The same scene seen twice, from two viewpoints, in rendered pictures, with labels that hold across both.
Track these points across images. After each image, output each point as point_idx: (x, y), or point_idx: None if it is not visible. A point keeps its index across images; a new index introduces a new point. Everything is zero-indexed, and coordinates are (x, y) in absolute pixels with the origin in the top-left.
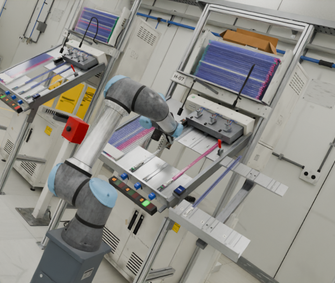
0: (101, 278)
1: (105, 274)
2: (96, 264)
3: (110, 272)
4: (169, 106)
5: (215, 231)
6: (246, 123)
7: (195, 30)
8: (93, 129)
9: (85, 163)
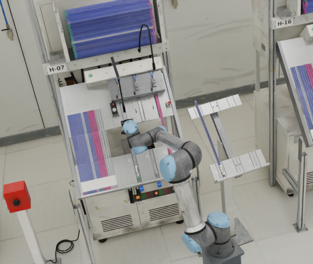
0: (145, 243)
1: (141, 239)
2: None
3: (138, 234)
4: (73, 98)
5: (243, 164)
6: (160, 65)
7: (30, 13)
8: (188, 204)
9: (201, 221)
